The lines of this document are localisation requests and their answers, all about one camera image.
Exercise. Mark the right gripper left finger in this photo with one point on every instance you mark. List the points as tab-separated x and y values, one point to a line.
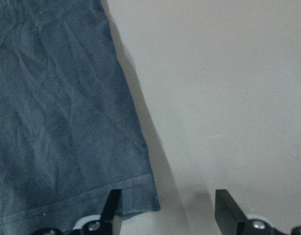
109	222

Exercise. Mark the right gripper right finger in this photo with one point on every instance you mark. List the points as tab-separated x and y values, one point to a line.
231	220

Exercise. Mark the black printed t-shirt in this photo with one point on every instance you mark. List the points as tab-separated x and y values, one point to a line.
69	132

